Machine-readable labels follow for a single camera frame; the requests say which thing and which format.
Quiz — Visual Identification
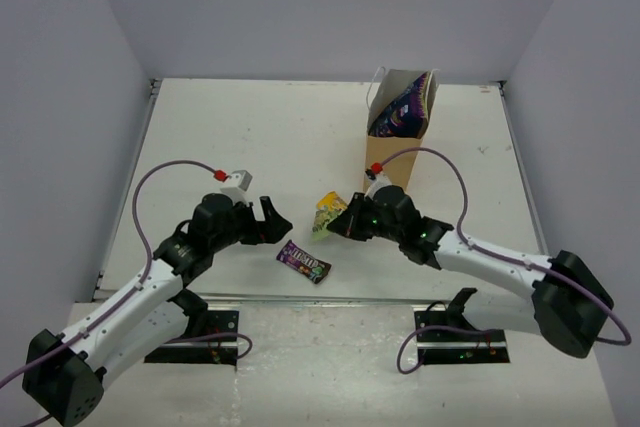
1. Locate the brown paper bag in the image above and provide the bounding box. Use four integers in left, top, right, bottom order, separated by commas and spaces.
365, 67, 439, 188

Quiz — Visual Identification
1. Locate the purple M&M's packet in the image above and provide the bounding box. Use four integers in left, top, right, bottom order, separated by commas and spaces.
276, 240, 332, 284

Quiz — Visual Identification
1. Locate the green snack packet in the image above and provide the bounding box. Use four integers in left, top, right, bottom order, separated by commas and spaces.
311, 208, 343, 242

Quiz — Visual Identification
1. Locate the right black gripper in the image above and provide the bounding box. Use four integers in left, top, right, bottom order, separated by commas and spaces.
326, 192, 404, 244

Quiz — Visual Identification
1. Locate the blue purple snack bag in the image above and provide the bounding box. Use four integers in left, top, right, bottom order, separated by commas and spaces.
367, 69, 438, 139

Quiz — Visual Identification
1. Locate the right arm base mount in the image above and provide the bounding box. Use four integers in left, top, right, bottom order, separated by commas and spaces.
396, 288, 510, 375

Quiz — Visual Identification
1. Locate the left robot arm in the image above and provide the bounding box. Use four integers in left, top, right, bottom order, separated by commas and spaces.
22, 193, 293, 426

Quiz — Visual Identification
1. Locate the yellow M&M's packet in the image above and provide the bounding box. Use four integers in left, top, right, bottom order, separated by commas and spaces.
316, 191, 347, 212

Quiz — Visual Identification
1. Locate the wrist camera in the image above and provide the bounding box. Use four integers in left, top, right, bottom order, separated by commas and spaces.
220, 170, 253, 197
365, 162, 392, 198

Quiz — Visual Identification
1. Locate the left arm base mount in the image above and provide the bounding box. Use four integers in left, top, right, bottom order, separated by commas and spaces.
143, 305, 253, 368

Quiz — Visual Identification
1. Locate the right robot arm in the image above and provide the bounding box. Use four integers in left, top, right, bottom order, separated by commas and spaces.
328, 185, 614, 358

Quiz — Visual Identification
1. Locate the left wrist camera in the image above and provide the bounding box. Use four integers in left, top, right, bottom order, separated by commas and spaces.
220, 170, 253, 197

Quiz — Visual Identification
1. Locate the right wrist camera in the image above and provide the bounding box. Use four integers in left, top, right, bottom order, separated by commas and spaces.
365, 162, 392, 198

